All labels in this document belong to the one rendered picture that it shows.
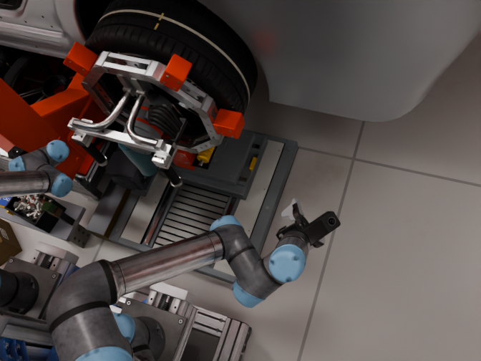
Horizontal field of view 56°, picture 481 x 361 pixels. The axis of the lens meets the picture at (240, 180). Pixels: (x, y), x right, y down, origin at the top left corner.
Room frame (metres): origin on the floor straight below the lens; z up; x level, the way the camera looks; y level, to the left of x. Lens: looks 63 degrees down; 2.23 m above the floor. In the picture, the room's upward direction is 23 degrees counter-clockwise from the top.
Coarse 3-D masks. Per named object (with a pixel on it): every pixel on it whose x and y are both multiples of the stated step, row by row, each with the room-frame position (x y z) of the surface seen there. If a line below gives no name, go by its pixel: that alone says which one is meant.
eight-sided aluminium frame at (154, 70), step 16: (96, 64) 1.19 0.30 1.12; (112, 64) 1.16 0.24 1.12; (128, 64) 1.16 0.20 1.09; (144, 64) 1.11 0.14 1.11; (160, 64) 1.08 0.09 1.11; (96, 80) 1.23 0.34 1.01; (144, 80) 1.08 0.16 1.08; (96, 96) 1.28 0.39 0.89; (112, 96) 1.32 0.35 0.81; (176, 96) 1.01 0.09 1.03; (192, 96) 1.02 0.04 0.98; (208, 96) 0.99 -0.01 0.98; (128, 112) 1.29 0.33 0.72; (208, 112) 0.95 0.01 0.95; (208, 128) 0.96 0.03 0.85; (176, 144) 1.11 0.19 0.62; (192, 144) 1.07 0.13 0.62; (208, 144) 0.98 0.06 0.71
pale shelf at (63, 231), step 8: (56, 200) 1.20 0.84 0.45; (0, 208) 1.28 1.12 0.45; (72, 208) 1.12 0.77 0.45; (80, 208) 1.10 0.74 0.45; (0, 216) 1.24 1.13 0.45; (8, 216) 1.22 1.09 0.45; (16, 216) 1.20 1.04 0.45; (72, 216) 1.08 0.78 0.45; (80, 216) 1.07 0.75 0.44; (24, 224) 1.15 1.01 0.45; (56, 224) 1.08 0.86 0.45; (64, 224) 1.06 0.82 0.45; (56, 232) 1.04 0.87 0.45; (64, 232) 1.02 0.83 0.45; (72, 232) 1.01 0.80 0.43; (64, 240) 0.99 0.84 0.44
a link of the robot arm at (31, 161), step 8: (32, 152) 1.01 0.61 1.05; (40, 152) 1.01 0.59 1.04; (16, 160) 0.97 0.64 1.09; (24, 160) 0.97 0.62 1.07; (32, 160) 0.96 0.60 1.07; (40, 160) 0.96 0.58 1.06; (48, 160) 0.98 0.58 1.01; (16, 168) 0.95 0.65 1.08; (24, 168) 0.94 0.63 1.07; (32, 168) 0.93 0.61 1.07
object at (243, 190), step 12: (264, 144) 1.21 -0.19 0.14; (252, 156) 1.17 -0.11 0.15; (252, 168) 1.08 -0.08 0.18; (192, 180) 1.17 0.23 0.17; (204, 180) 1.15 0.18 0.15; (216, 180) 1.12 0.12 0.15; (240, 180) 1.05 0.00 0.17; (252, 180) 1.05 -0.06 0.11; (228, 192) 1.03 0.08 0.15; (240, 192) 1.00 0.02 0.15
